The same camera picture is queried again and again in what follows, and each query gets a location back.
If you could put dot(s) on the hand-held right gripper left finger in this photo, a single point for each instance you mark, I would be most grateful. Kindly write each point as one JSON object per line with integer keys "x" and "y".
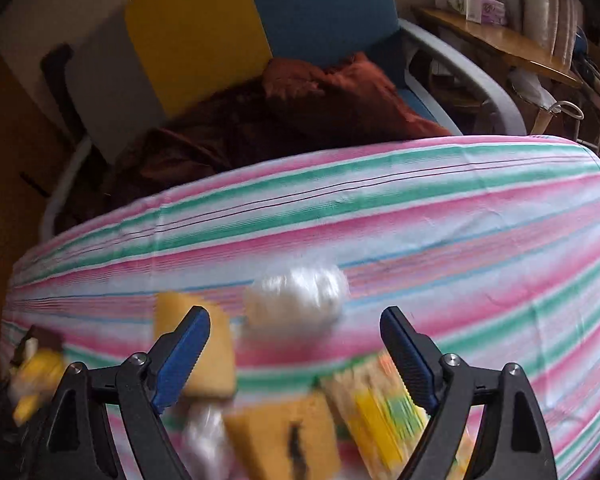
{"x": 180, "y": 360}

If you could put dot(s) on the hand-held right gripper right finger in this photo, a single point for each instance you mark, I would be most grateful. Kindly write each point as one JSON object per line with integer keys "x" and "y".
{"x": 410, "y": 360}

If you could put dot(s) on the yellow green packet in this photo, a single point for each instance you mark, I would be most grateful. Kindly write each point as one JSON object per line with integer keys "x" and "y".
{"x": 375, "y": 415}

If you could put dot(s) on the white plastic-wrapped ball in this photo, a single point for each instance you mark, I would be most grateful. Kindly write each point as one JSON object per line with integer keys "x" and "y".
{"x": 295, "y": 295}

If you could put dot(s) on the clear plastic-wrapped item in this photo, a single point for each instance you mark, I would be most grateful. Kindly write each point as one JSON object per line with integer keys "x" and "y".
{"x": 205, "y": 440}

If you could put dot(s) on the yellow sponge with dark slit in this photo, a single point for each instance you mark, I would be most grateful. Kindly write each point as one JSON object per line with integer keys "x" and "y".
{"x": 265, "y": 440}

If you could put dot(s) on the pink green striped bedsheet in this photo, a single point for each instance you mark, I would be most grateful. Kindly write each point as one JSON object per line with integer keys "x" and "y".
{"x": 380, "y": 220}

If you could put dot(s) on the yellow cloth with toy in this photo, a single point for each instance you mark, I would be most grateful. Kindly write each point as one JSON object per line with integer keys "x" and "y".
{"x": 37, "y": 375}

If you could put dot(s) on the dark red blanket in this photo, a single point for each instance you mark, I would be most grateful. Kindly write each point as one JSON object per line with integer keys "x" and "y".
{"x": 280, "y": 120}

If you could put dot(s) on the wooden shelf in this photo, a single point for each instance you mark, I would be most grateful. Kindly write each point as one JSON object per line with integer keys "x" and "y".
{"x": 490, "y": 35}

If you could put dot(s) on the grey yellow blue chair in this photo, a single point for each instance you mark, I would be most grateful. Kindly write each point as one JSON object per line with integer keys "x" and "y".
{"x": 195, "y": 25}

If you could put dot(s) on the pink box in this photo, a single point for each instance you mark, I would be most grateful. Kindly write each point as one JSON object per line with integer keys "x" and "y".
{"x": 492, "y": 10}

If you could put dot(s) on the white board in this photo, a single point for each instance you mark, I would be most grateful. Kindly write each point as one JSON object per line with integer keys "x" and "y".
{"x": 45, "y": 10}

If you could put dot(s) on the pale pink curtain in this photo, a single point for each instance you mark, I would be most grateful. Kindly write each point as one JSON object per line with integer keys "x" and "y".
{"x": 545, "y": 5}

